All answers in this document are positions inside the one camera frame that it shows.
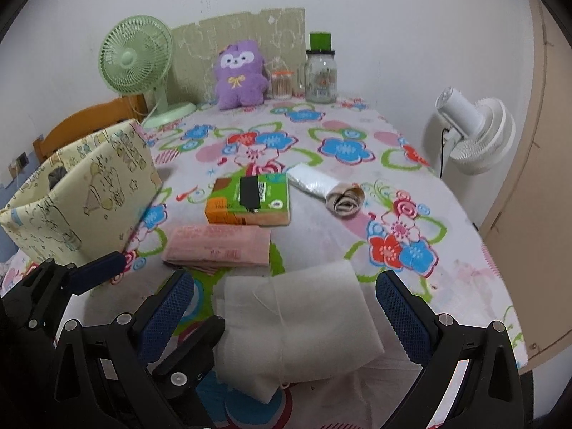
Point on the white towel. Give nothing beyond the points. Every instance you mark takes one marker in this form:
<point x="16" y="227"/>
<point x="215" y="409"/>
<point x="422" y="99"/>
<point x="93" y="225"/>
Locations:
<point x="304" y="321"/>

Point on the glass jar mug green lid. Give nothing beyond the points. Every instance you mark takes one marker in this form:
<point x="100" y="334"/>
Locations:
<point x="319" y="76"/>

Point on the green orange tissue pack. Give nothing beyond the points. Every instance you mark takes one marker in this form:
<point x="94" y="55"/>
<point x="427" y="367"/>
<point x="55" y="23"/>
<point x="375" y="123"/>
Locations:
<point x="268" y="196"/>

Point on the floral tablecloth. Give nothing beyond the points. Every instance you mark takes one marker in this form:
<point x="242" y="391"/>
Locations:
<point x="313" y="241"/>

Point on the pink packet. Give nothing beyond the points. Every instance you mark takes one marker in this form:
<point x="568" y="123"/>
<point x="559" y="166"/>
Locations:
<point x="219" y="245"/>

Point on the striped sock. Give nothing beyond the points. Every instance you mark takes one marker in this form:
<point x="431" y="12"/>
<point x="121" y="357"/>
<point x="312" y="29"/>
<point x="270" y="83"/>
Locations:
<point x="345" y="201"/>

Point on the silver foil packet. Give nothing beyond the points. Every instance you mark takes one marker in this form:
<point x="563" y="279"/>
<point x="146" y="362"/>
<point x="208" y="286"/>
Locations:
<point x="310" y="181"/>

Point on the green cartoon printed board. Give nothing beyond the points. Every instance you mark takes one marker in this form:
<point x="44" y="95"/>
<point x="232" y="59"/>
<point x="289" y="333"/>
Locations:
<point x="196" y="49"/>

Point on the beige door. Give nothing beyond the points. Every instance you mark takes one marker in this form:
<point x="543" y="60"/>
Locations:
<point x="536" y="187"/>

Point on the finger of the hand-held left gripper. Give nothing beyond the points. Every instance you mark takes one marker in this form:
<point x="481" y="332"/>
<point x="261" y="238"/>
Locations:
<point x="96" y="270"/>
<point x="196" y="353"/>

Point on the white standing fan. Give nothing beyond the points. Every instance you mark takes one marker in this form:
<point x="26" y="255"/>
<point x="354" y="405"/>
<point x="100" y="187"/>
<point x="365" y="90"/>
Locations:
<point x="473" y="129"/>

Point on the grey striped cloth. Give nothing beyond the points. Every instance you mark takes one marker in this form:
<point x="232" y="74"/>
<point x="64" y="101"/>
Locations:
<point x="57" y="178"/>

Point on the cotton swab jar orange lid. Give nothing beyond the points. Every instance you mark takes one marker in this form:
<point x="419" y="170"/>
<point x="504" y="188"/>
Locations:
<point x="281" y="86"/>

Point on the purple plush toy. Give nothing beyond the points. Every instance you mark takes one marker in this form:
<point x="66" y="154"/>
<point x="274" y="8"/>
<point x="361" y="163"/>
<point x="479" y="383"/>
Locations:
<point x="239" y="80"/>

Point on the wooden bed headboard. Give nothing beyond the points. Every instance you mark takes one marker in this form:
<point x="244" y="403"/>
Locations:
<point x="80" y="127"/>

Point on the yellow cartoon fabric storage box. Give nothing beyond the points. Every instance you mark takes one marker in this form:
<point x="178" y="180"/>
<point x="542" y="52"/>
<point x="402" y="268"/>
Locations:
<point x="89" y="201"/>

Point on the green desk fan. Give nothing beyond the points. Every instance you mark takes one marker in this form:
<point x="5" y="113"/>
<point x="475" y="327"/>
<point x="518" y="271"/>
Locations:
<point x="134" y="58"/>

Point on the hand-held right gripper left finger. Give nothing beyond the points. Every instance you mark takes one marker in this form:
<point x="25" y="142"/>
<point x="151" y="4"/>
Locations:
<point x="165" y="317"/>

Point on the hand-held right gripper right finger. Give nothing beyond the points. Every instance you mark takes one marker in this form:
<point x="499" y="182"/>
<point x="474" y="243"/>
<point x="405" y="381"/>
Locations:
<point x="402" y="317"/>

